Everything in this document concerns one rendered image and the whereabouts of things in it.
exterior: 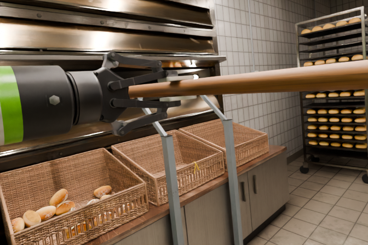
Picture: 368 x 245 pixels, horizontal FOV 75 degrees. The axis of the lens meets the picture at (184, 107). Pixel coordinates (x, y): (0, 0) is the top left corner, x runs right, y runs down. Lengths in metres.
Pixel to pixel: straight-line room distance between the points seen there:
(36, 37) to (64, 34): 0.16
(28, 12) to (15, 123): 1.33
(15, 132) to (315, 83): 0.34
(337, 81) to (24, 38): 1.47
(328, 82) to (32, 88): 0.33
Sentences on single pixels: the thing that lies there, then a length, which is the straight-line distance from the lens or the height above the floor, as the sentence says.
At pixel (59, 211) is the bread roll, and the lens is 1.48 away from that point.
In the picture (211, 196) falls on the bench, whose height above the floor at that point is 0.52.
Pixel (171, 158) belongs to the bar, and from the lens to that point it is 1.19.
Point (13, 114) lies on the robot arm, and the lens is 0.31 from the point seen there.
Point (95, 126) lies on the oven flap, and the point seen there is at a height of 0.99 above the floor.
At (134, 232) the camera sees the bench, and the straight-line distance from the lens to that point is 1.24.
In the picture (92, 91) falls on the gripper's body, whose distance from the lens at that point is 0.34.
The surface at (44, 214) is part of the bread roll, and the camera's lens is 1.46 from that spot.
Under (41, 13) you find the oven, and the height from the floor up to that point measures 1.66.
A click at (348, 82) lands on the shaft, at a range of 0.30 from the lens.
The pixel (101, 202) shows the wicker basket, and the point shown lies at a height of 0.72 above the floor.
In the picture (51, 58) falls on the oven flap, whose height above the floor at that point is 1.39.
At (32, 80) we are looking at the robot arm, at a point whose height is 1.20.
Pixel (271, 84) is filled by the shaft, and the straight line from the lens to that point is 0.33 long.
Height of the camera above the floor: 1.17
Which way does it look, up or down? 4 degrees down
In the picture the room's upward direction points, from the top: 6 degrees counter-clockwise
